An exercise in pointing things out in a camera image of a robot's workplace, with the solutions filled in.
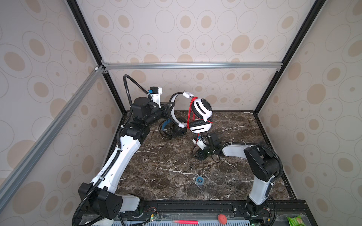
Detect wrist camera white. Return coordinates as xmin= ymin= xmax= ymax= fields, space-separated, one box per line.
xmin=192 ymin=138 xmax=207 ymax=150
xmin=148 ymin=86 xmax=163 ymax=108

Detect red ball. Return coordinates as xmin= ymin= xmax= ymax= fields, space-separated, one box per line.
xmin=217 ymin=214 xmax=228 ymax=225

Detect green snack packet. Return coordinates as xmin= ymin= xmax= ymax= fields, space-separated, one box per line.
xmin=287 ymin=216 xmax=306 ymax=226

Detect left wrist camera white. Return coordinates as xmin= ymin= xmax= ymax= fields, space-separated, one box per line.
xmin=148 ymin=86 xmax=163 ymax=108

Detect pink red pen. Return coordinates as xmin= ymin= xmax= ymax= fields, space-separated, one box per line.
xmin=173 ymin=220 xmax=199 ymax=225

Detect white headphones black pads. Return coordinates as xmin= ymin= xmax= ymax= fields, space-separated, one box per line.
xmin=169 ymin=92 xmax=213 ymax=134

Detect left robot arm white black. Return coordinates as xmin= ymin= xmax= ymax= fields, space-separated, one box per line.
xmin=72 ymin=74 xmax=166 ymax=226

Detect black headphones blue headband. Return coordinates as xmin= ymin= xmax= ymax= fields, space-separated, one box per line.
xmin=158 ymin=119 xmax=187 ymax=140

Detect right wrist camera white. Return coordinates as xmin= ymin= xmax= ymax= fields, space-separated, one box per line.
xmin=192 ymin=138 xmax=207 ymax=150

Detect horizontal aluminium rail back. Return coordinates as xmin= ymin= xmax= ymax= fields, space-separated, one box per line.
xmin=104 ymin=62 xmax=283 ymax=70

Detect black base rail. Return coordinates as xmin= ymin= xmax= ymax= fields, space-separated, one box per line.
xmin=72 ymin=194 xmax=317 ymax=226

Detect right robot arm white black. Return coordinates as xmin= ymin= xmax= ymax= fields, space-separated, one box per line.
xmin=191 ymin=133 xmax=283 ymax=216

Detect blue tape roll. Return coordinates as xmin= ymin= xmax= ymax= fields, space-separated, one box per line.
xmin=195 ymin=176 xmax=204 ymax=186

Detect diagonal aluminium rail left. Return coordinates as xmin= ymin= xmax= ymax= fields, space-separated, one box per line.
xmin=1 ymin=65 xmax=105 ymax=211

